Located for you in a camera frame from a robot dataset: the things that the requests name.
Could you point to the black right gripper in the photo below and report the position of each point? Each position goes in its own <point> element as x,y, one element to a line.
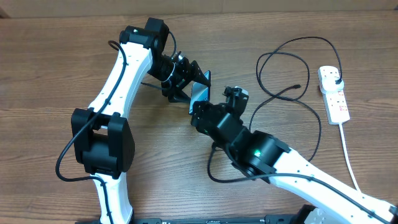
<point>196,122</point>

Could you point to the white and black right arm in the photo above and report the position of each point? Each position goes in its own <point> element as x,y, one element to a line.
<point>259,155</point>

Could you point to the white power extension strip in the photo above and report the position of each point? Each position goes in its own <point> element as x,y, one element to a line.
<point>335,103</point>

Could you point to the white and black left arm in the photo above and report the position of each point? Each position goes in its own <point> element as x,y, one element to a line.
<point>102,147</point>

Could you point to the Samsung Galaxy smartphone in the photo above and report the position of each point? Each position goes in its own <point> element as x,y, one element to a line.
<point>199,92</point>

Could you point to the white charger plug adapter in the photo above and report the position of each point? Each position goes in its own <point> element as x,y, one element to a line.
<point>329,85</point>

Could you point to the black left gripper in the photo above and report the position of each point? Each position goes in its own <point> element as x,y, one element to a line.
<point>188,73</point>

